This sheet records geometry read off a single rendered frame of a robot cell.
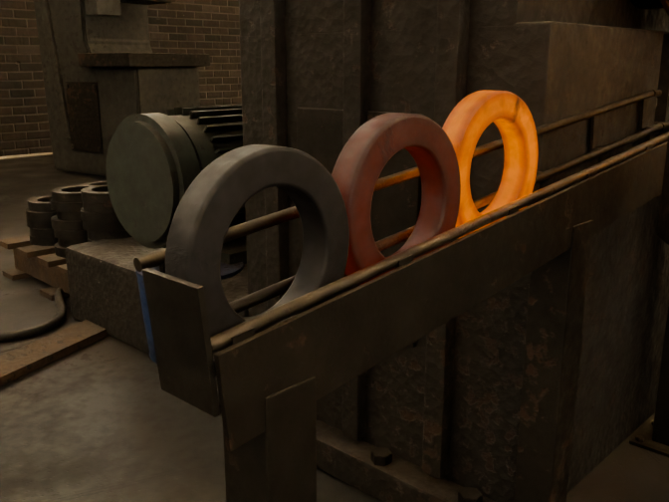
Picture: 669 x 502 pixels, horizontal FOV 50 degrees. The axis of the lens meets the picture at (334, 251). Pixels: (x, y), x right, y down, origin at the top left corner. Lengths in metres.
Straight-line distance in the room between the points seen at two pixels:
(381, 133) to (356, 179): 0.05
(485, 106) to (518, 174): 0.13
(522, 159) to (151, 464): 1.03
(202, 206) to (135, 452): 1.16
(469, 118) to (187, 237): 0.39
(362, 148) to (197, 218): 0.20
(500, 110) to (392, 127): 0.21
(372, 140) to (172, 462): 1.07
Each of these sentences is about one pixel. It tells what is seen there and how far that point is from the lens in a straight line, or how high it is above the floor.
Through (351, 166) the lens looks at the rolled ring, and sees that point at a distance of 0.67.
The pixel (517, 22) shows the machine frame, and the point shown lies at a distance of 1.16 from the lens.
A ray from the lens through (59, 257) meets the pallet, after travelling 2.74.
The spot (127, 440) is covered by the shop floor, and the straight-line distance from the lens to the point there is 1.72.
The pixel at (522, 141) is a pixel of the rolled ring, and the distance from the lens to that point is 0.93.
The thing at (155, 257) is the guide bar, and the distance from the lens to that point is 0.61.
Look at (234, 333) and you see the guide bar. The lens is 0.57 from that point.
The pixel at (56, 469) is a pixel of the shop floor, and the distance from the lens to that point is 1.66.
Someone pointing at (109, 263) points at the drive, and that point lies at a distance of 2.22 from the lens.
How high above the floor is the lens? 0.81
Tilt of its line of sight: 15 degrees down
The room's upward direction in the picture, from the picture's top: straight up
